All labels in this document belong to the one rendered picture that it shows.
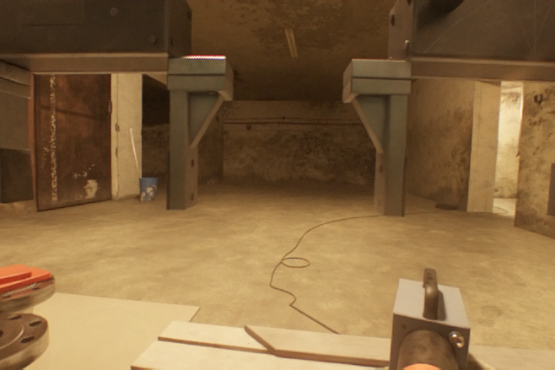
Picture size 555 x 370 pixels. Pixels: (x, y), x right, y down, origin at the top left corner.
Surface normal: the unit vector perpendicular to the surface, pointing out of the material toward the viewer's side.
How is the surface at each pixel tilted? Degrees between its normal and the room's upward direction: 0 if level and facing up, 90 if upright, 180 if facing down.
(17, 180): 90
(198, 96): 90
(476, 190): 90
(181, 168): 90
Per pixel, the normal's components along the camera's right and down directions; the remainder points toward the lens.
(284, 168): -0.14, 0.07
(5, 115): 1.00, 0.03
